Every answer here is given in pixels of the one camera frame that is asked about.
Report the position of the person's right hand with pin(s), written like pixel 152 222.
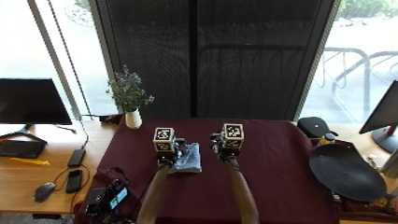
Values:
pixel 219 146

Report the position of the person's left hand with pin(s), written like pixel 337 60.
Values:
pixel 179 148

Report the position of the grey-blue cloth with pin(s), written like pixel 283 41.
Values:
pixel 188 158

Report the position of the white marker cube on left glove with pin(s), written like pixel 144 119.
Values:
pixel 164 139

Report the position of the white marker cube on glove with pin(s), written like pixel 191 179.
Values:
pixel 164 139
pixel 234 135

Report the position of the white marker cube on right glove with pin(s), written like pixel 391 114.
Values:
pixel 234 135

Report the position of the white vase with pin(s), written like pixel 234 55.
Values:
pixel 134 118

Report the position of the dark red tablecloth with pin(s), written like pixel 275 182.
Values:
pixel 274 174

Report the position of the bunch of small purple flowers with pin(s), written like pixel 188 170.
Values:
pixel 128 91

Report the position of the black device with lit screen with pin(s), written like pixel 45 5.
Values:
pixel 108 199

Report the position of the black chair headrest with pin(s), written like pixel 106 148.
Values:
pixel 315 127

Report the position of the black power brick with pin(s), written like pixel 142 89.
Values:
pixel 77 157

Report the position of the black smartphone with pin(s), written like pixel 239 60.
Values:
pixel 74 181

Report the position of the black mesh roller blind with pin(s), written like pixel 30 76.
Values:
pixel 216 59

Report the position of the black chair seat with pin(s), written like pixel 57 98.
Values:
pixel 347 174

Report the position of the grey computer mouse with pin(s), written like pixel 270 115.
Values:
pixel 45 191

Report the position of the yellow flat tool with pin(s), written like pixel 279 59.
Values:
pixel 30 161

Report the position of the black keyboard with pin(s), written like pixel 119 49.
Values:
pixel 21 148

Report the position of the black computer monitor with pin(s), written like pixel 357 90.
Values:
pixel 29 102

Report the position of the metal bicycle rack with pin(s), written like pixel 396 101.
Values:
pixel 356 74

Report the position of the black monitor with red stand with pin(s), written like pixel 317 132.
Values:
pixel 384 118

